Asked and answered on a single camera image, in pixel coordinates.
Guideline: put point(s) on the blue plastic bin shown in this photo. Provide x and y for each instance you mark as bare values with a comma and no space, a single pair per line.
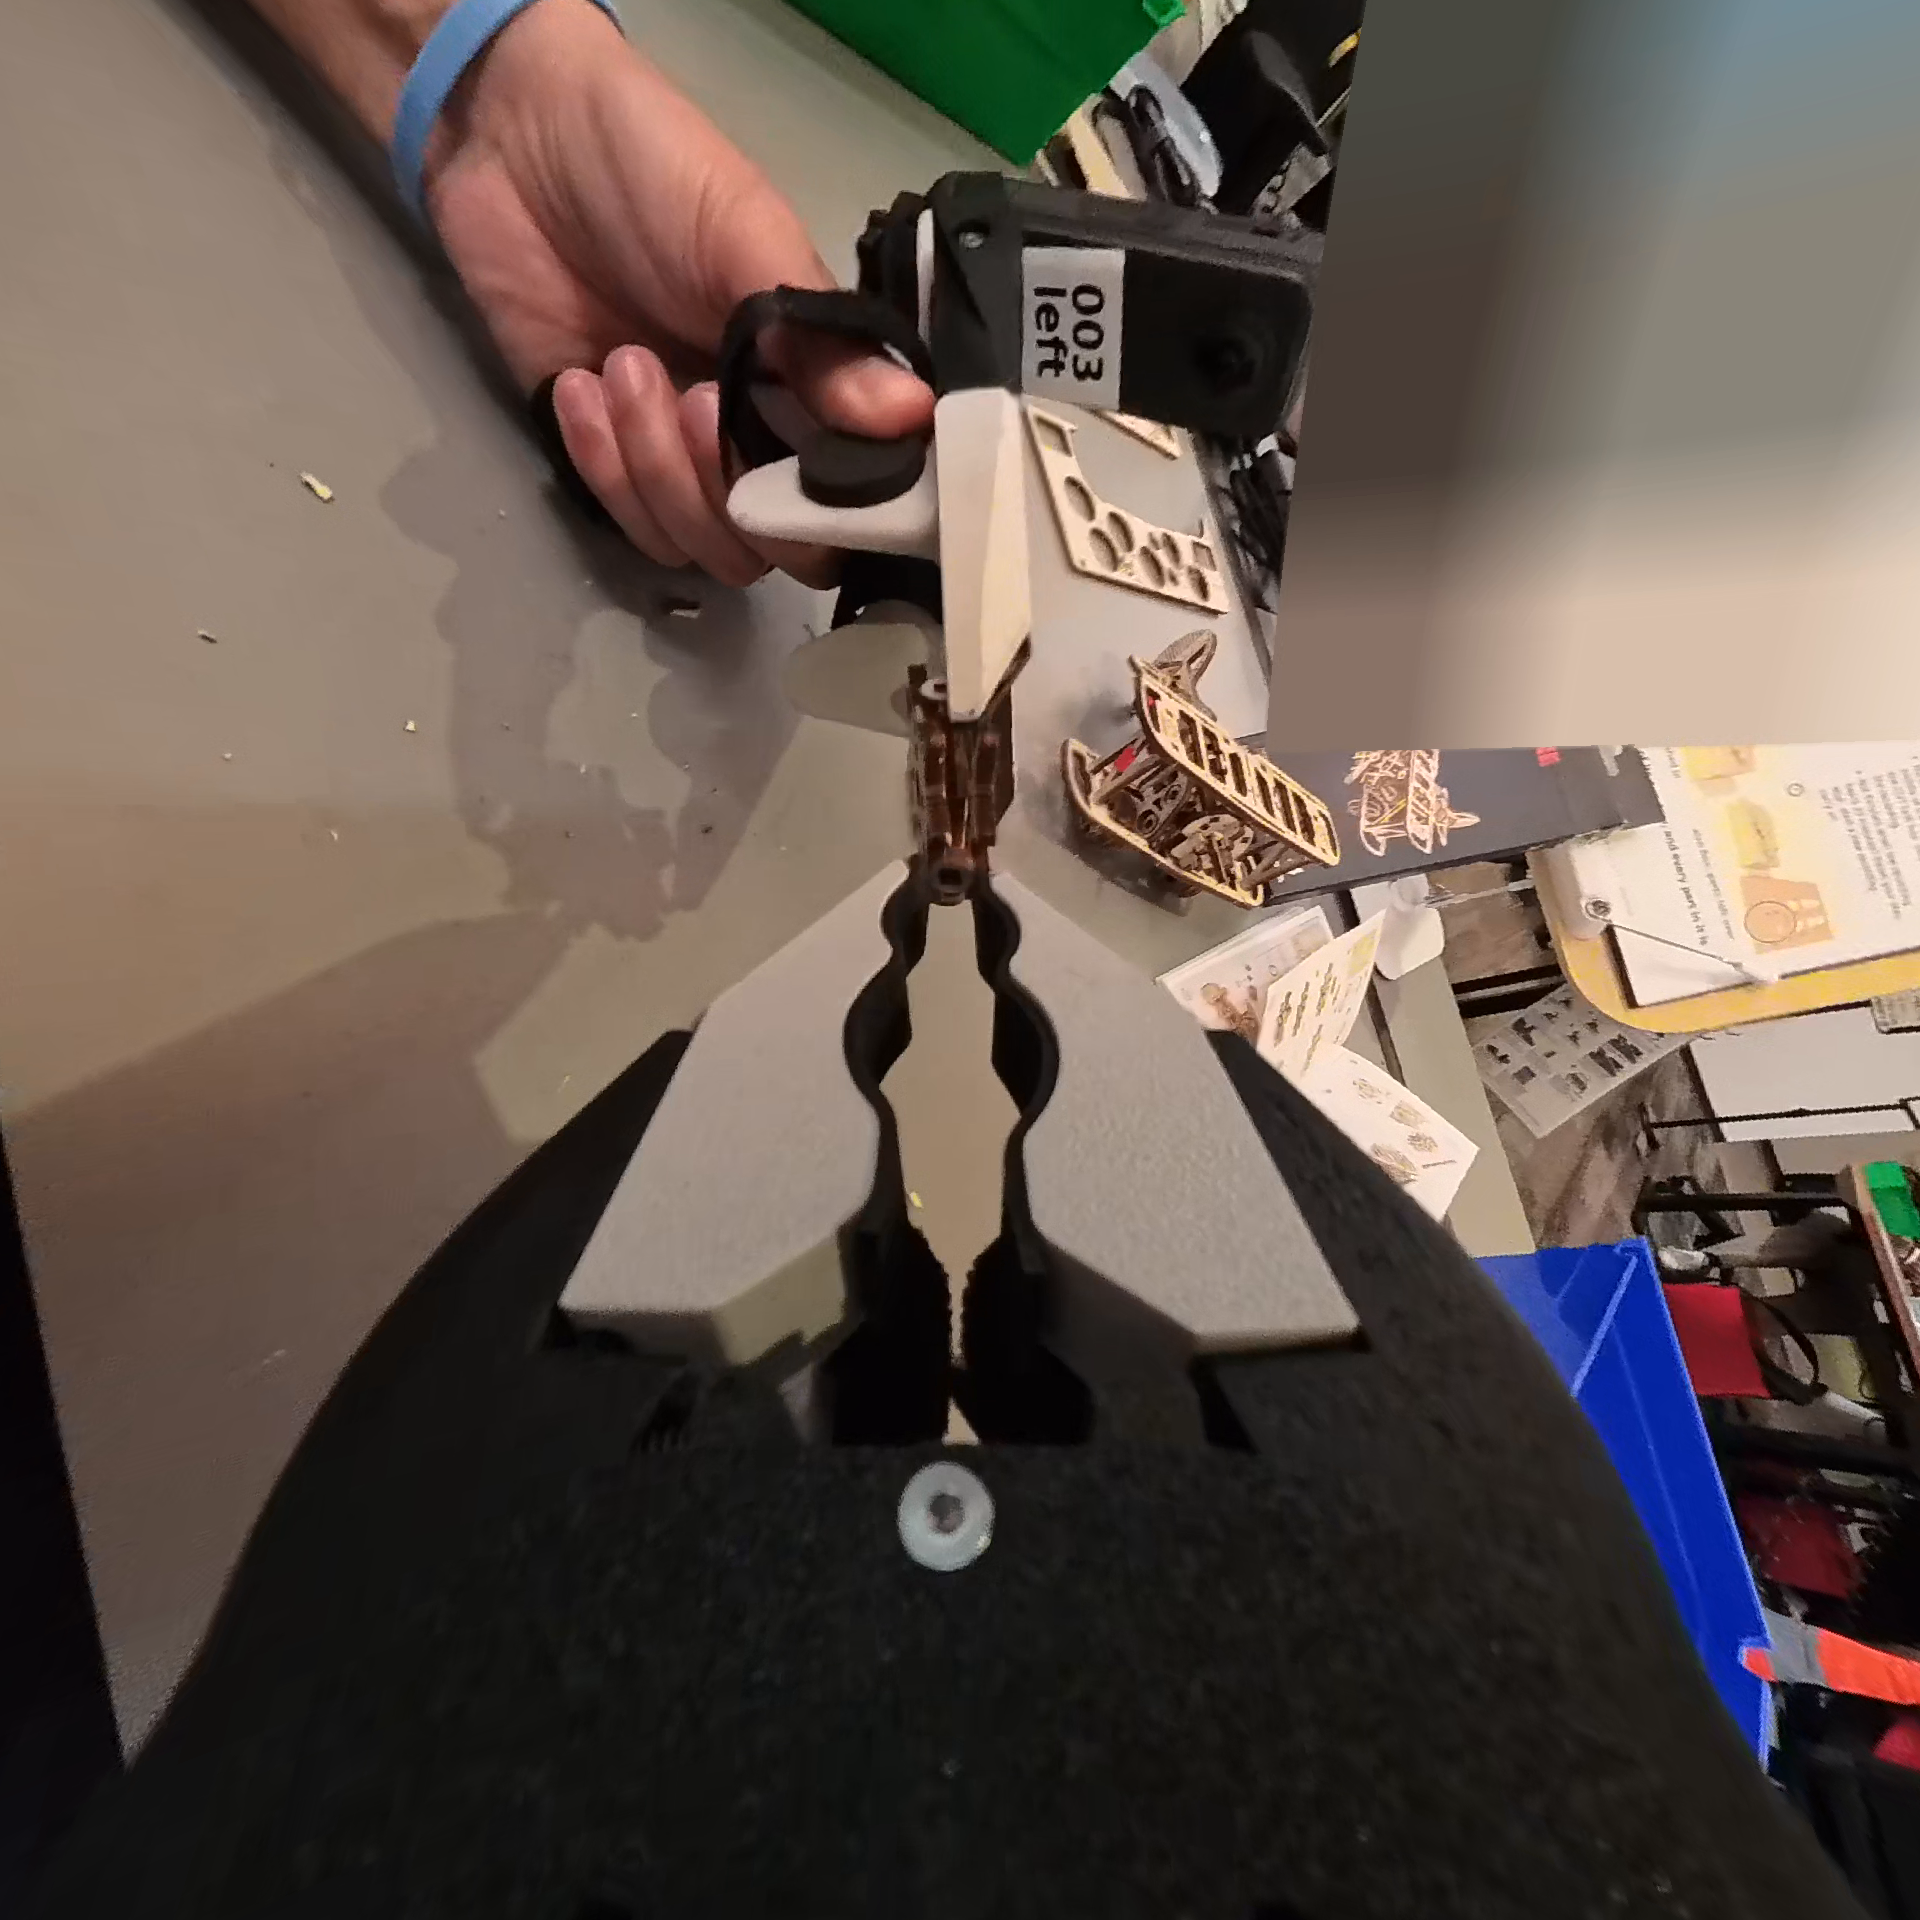
1636,1425

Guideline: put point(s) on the orange traffic cone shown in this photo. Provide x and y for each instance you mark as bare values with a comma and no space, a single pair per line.
1846,1666

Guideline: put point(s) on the green plastic bin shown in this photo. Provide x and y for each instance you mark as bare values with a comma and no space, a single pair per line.
973,58

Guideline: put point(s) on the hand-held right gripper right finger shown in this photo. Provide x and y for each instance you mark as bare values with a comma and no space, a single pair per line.
1185,1199

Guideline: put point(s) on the instruction booklet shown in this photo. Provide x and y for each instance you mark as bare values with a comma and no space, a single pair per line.
1348,1097

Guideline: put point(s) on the black cardboard box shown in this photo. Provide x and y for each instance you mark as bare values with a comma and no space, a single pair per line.
1530,811

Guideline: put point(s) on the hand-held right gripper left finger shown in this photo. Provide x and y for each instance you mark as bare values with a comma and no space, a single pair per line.
704,1199

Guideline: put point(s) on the yellow board with papers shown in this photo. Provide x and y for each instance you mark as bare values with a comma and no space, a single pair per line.
1589,962

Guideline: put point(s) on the blue wristband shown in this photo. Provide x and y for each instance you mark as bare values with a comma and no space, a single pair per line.
428,92

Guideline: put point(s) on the wooden radial engine model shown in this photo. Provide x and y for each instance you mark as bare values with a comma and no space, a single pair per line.
961,781

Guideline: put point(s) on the wooden biplane model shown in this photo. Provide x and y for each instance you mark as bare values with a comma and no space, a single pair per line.
1104,811

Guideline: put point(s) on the wooden part sheet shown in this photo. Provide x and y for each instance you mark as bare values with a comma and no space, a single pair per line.
1149,435
1072,542

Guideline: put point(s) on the grey desk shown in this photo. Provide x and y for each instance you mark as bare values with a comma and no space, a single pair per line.
299,751

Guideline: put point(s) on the white printed sheet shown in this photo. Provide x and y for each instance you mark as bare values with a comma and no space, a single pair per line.
1574,1065

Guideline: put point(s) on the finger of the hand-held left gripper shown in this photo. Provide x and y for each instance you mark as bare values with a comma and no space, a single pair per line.
981,526

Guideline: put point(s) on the small wooden pin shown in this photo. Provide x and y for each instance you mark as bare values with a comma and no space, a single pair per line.
953,880

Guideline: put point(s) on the person's dark jeans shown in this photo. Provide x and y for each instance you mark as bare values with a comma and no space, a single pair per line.
45,1501

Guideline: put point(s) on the person's left hand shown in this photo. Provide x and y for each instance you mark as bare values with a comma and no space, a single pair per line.
602,226

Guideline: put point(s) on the person's left forearm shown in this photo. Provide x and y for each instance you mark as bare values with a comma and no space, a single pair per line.
362,48

